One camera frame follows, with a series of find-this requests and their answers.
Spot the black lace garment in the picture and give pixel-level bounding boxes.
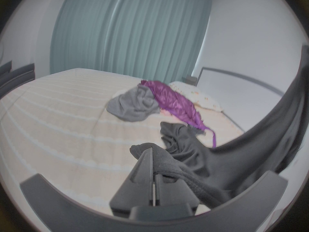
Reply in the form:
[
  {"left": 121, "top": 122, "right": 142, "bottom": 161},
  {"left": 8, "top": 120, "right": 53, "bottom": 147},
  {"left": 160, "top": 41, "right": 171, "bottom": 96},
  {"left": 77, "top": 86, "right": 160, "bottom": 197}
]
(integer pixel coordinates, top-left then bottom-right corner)
[{"left": 189, "top": 127, "right": 206, "bottom": 137}]

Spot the white printed pillow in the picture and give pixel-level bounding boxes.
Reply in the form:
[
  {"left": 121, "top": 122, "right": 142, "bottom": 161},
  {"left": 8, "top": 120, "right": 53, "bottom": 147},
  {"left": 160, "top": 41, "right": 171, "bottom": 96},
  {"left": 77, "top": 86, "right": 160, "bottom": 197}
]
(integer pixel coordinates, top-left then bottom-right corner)
[{"left": 168, "top": 81, "right": 224, "bottom": 112}]

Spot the grey garment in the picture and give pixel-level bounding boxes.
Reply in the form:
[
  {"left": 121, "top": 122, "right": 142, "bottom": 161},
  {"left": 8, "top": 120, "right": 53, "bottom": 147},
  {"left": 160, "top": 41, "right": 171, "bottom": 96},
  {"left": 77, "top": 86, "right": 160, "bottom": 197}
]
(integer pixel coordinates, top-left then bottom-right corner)
[{"left": 106, "top": 85, "right": 161, "bottom": 123}]

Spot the black T-shirt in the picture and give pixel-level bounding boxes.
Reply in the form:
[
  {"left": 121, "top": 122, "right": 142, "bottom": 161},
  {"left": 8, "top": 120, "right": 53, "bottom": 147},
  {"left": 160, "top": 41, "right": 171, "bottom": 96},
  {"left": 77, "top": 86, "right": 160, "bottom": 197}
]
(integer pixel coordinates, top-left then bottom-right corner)
[{"left": 130, "top": 44, "right": 309, "bottom": 208}]

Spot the bed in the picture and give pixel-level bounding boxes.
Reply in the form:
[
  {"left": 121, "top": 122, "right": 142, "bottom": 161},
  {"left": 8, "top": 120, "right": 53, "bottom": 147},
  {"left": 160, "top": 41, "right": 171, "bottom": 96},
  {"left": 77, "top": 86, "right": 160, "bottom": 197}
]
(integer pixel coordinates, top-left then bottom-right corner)
[{"left": 0, "top": 67, "right": 288, "bottom": 218}]

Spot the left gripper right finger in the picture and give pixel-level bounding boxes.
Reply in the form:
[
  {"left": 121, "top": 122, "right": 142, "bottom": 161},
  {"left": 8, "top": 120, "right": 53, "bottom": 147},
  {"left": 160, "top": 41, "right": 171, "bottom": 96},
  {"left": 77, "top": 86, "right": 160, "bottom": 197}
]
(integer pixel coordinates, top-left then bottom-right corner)
[{"left": 154, "top": 174, "right": 199, "bottom": 208}]

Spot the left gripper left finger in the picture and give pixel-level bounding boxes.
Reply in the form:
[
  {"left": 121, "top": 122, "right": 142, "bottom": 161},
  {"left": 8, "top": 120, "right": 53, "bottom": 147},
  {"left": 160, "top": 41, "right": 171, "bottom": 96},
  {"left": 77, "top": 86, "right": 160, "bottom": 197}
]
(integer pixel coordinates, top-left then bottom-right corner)
[{"left": 110, "top": 148, "right": 154, "bottom": 211}]

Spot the purple satin garment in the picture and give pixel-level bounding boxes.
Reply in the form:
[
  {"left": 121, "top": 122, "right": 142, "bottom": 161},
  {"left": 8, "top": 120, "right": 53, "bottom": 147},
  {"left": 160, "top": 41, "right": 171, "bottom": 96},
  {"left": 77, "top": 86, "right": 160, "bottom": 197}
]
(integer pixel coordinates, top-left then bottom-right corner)
[{"left": 140, "top": 80, "right": 216, "bottom": 148}]

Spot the grey bedside table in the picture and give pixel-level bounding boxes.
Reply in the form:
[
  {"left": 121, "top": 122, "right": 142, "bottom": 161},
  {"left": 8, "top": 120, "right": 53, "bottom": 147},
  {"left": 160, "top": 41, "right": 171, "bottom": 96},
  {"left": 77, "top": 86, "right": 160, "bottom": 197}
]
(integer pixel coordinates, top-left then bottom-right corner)
[{"left": 182, "top": 75, "right": 198, "bottom": 84}]

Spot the blue-green curtain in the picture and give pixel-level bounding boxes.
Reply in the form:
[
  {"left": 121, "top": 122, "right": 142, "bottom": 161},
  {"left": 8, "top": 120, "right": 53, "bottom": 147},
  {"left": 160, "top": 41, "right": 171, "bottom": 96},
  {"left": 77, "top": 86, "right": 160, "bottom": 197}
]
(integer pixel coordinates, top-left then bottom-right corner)
[
  {"left": 103, "top": 0, "right": 213, "bottom": 83},
  {"left": 49, "top": 0, "right": 128, "bottom": 74}
]

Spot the black chest of drawers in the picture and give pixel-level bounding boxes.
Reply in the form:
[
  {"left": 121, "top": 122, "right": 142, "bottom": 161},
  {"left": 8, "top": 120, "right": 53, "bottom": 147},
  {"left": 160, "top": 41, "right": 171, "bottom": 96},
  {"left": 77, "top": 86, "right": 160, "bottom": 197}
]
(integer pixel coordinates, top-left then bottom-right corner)
[{"left": 0, "top": 63, "right": 37, "bottom": 96}]

